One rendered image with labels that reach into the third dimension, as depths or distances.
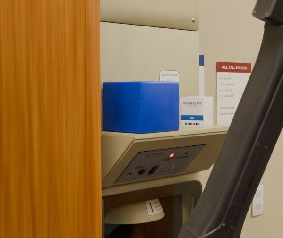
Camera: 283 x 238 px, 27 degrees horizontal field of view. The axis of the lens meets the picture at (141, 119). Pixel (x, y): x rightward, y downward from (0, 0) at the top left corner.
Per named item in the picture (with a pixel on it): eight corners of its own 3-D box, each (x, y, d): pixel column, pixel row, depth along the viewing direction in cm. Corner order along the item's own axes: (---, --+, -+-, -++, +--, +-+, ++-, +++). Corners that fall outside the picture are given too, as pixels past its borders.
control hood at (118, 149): (88, 187, 107) (87, 131, 106) (200, 168, 130) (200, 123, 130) (133, 194, 99) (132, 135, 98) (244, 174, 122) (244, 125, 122)
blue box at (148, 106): (102, 131, 108) (101, 81, 108) (140, 128, 115) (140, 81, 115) (141, 133, 101) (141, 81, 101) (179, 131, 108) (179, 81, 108)
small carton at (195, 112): (180, 126, 119) (180, 97, 118) (190, 125, 123) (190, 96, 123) (203, 127, 116) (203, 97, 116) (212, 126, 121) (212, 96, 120)
